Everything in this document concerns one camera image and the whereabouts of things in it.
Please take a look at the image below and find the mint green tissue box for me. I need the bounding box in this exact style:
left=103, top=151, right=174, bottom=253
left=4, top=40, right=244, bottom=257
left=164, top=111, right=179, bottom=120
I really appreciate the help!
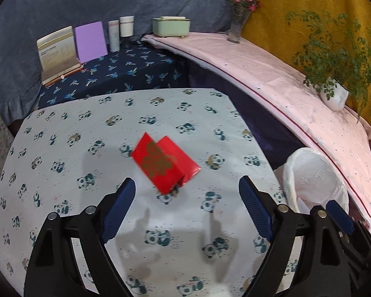
left=153, top=16, right=191, bottom=38

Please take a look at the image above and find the yellow draped cloth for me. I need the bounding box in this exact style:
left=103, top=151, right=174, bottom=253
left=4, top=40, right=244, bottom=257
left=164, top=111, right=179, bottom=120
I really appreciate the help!
left=240, top=0, right=371, bottom=140

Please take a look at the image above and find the pink shelf cloth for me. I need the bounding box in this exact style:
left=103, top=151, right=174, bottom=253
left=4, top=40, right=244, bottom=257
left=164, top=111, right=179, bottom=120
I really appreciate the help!
left=142, top=32, right=371, bottom=226

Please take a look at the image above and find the white lined trash bin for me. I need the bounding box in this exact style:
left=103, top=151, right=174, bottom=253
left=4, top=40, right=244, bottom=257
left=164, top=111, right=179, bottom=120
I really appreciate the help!
left=274, top=148, right=349, bottom=214

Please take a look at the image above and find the navy floral cloth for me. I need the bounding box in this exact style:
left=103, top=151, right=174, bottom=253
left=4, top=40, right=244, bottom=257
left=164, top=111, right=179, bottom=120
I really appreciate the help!
left=38, top=42, right=189, bottom=109

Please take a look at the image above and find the tall white bottle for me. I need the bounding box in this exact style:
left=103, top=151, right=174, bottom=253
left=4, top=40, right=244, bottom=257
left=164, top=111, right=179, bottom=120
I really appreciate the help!
left=108, top=20, right=120, bottom=52

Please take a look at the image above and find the glass vase with flowers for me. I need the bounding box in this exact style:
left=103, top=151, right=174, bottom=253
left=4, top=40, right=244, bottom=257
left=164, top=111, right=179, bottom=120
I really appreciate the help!
left=226, top=0, right=261, bottom=44

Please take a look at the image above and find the blue grey draped cloth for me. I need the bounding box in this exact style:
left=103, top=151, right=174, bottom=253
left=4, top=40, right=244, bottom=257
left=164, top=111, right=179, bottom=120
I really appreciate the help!
left=0, top=0, right=231, bottom=124

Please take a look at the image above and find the white jar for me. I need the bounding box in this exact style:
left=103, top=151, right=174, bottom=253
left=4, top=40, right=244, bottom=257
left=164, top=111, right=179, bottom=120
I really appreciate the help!
left=119, top=15, right=135, bottom=38

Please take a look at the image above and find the green plant white pot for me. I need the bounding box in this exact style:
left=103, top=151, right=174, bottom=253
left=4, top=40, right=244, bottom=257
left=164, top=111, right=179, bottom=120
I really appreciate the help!
left=285, top=10, right=371, bottom=116

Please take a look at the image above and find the purple notebook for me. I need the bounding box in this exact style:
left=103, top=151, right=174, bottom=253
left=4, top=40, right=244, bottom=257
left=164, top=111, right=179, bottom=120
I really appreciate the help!
left=75, top=22, right=108, bottom=63

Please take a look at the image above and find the gold desk calendar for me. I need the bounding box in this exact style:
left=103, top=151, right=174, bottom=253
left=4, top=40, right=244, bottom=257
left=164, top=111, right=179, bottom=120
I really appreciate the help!
left=37, top=26, right=82, bottom=86

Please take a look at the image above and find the red gold envelope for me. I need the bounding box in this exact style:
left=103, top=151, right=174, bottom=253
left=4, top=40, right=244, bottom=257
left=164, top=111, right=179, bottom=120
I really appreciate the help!
left=131, top=133, right=201, bottom=195

